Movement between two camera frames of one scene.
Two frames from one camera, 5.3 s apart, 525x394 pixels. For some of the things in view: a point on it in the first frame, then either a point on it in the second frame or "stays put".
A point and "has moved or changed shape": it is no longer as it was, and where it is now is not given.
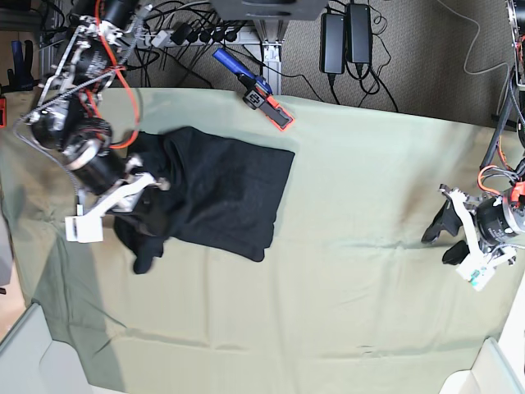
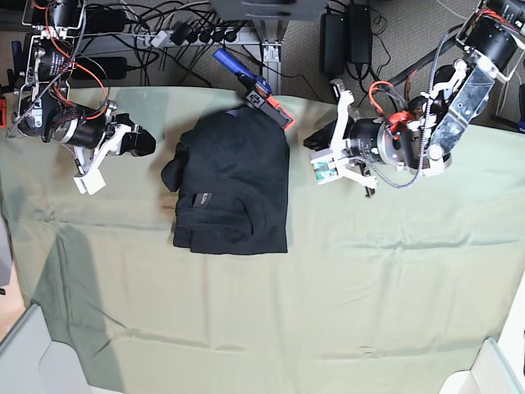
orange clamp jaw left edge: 2,112 stays put
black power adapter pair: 345,38 stays put
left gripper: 126,199 to 136,141
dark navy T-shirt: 214,190 has moved or changed shape
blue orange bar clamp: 257,90 stays put
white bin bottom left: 32,362 stays put
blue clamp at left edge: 22,79 stays put
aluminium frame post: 272,34 stays put
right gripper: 449,220 to 337,129
